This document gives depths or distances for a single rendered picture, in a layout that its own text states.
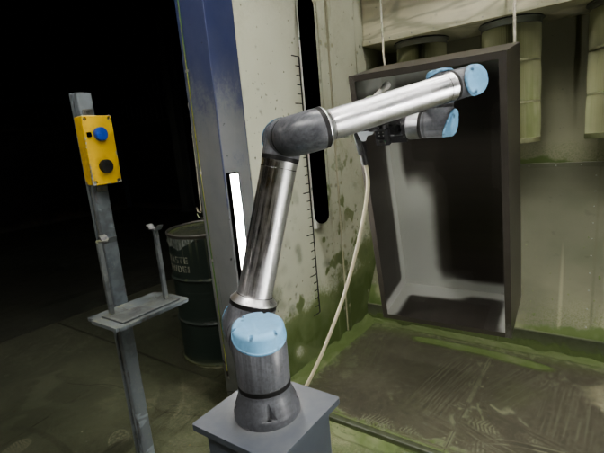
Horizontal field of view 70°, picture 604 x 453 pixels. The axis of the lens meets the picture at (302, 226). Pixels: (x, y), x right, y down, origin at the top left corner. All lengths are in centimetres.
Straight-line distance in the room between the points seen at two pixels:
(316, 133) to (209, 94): 93
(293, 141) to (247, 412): 74
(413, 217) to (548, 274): 102
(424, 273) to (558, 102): 146
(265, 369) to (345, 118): 71
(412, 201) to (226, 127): 102
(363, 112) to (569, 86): 219
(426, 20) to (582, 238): 164
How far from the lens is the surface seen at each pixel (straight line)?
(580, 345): 295
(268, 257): 130
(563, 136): 327
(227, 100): 205
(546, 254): 305
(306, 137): 116
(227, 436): 128
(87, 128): 180
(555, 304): 297
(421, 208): 232
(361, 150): 168
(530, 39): 298
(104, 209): 187
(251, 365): 119
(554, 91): 327
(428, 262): 245
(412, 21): 309
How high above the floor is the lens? 140
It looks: 12 degrees down
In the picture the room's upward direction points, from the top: 5 degrees counter-clockwise
